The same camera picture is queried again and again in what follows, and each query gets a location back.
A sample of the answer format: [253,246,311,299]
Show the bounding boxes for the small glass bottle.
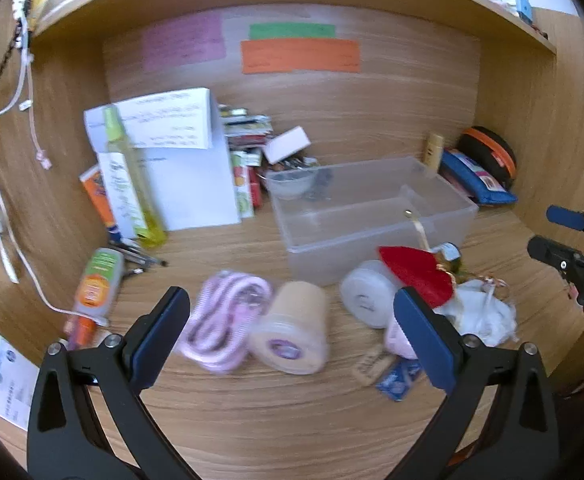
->
[434,242,463,273]

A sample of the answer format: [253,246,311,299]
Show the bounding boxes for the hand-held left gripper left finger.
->
[27,286,200,480]

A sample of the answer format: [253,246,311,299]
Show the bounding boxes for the green and orange tube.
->
[69,247,125,321]

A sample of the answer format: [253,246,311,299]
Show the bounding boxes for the pink paper note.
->
[141,12,225,72]

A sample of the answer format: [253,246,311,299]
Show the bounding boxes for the beige tape roll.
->
[247,281,330,376]

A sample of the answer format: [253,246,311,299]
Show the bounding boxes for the cream lotion tube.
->
[424,132,445,168]

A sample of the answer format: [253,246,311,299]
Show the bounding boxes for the translucent white round jar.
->
[339,260,403,330]

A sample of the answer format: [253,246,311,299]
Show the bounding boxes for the blue foil packet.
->
[374,360,423,402]

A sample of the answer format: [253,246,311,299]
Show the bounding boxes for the small white cardboard box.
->
[263,126,311,163]

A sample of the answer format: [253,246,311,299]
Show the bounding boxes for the small wooden clip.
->
[352,350,393,386]

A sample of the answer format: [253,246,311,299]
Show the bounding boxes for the black and white beaded strap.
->
[0,0,35,86]

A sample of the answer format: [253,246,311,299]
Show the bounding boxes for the blue patchwork pencil case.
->
[439,149,519,206]

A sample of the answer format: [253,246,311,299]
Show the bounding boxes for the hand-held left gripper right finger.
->
[387,286,560,480]

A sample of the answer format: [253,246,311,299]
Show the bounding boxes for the thin pink hanging cable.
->
[19,25,53,171]

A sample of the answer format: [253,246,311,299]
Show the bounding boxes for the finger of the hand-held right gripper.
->
[546,205,584,250]
[527,235,584,292]

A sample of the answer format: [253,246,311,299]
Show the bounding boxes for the bowl of trinkets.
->
[264,157,333,201]

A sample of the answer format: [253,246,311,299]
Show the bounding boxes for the green paper note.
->
[248,22,337,41]

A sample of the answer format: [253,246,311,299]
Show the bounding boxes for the pink round case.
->
[384,317,420,361]

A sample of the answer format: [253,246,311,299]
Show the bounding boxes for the yellow-green spray bottle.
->
[103,106,167,248]

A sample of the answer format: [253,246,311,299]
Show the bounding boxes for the bundle of dark pens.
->
[108,237,169,276]

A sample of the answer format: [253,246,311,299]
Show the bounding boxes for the stack of books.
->
[219,105,275,218]

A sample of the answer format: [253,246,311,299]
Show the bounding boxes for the black and orange zip case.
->
[458,126,518,191]

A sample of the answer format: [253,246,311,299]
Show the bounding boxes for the white paper file box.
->
[83,87,243,233]

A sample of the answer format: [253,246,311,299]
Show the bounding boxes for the orange paper note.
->
[240,39,361,75]

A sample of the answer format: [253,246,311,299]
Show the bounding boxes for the white drawstring pouch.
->
[404,207,518,347]

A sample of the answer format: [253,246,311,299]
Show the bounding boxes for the clear plastic storage container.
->
[264,155,480,287]

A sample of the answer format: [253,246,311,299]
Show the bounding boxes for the red heart-shaped felt piece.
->
[378,246,455,308]

